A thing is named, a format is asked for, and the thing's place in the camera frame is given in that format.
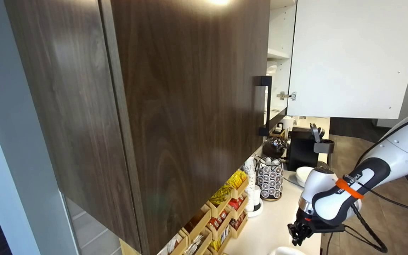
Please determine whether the white cup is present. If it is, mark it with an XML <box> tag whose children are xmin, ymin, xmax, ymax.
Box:
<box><xmin>268</xmin><ymin>246</ymin><xmax>308</xmax><ymax>255</ymax></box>

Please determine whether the white bowl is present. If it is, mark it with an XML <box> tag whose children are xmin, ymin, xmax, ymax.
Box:
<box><xmin>295</xmin><ymin>166</ymin><xmax>315</xmax><ymax>187</ymax></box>

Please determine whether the stack of paper cups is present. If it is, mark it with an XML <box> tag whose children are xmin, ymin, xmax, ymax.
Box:
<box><xmin>243</xmin><ymin>157</ymin><xmax>258</xmax><ymax>213</ymax></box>

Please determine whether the row of red tea packets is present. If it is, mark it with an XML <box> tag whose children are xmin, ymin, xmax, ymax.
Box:
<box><xmin>229</xmin><ymin>212</ymin><xmax>246</xmax><ymax>230</ymax></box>
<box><xmin>209</xmin><ymin>210</ymin><xmax>228</xmax><ymax>229</ymax></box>
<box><xmin>227</xmin><ymin>198</ymin><xmax>244</xmax><ymax>211</ymax></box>

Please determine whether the black coffee machine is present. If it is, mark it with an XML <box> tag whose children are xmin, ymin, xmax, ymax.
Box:
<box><xmin>285</xmin><ymin>123</ymin><xmax>335</xmax><ymax>172</ymax></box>

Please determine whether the row of yellow tea packets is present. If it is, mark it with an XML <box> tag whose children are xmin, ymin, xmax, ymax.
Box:
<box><xmin>226</xmin><ymin>170</ymin><xmax>249</xmax><ymax>190</ymax></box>
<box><xmin>209</xmin><ymin>184</ymin><xmax>233</xmax><ymax>206</ymax></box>

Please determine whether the wooden tea organizer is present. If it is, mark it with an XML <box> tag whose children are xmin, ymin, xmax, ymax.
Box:
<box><xmin>119</xmin><ymin>169</ymin><xmax>250</xmax><ymax>255</ymax></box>

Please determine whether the dark round teapot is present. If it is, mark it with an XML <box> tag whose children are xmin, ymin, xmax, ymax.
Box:
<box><xmin>262</xmin><ymin>136</ymin><xmax>288</xmax><ymax>159</ymax></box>

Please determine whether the small wooden box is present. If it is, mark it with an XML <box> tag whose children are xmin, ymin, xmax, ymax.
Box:
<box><xmin>270</xmin><ymin>122</ymin><xmax>286</xmax><ymax>139</ymax></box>

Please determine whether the white canister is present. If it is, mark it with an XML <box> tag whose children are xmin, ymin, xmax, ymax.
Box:
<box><xmin>280</xmin><ymin>116</ymin><xmax>294</xmax><ymax>131</ymax></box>

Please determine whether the row of white packets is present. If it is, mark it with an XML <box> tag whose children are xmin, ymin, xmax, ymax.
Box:
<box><xmin>185</xmin><ymin>234</ymin><xmax>206</xmax><ymax>255</ymax></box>

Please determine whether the dark wood cabinet door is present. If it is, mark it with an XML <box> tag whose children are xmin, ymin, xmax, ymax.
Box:
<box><xmin>100</xmin><ymin>0</ymin><xmax>271</xmax><ymax>255</ymax></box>
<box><xmin>4</xmin><ymin>0</ymin><xmax>141</xmax><ymax>253</ymax></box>

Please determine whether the white open cabinet door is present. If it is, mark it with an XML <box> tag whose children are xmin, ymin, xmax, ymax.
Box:
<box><xmin>287</xmin><ymin>0</ymin><xmax>408</xmax><ymax>119</ymax></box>

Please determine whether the wire coffee pod holder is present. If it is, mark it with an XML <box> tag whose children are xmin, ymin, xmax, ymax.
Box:
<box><xmin>255</xmin><ymin>156</ymin><xmax>284</xmax><ymax>202</ymax></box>

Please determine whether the black cabinet door handle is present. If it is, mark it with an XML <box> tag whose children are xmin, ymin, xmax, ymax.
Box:
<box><xmin>256</xmin><ymin>75</ymin><xmax>273</xmax><ymax>137</ymax></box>

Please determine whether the wall cabinet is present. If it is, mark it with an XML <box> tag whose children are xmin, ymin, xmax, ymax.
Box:
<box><xmin>4</xmin><ymin>0</ymin><xmax>408</xmax><ymax>255</ymax></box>

